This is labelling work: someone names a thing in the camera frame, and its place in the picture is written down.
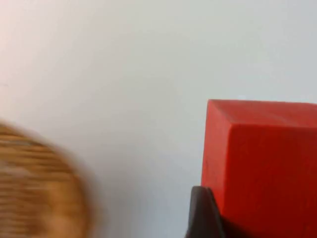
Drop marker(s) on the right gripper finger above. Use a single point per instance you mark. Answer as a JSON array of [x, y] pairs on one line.
[[204, 215]]

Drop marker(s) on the red cube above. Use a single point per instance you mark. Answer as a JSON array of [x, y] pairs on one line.
[[262, 168]]

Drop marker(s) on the pale brown wicker basket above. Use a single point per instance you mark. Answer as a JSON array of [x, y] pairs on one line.
[[37, 186]]

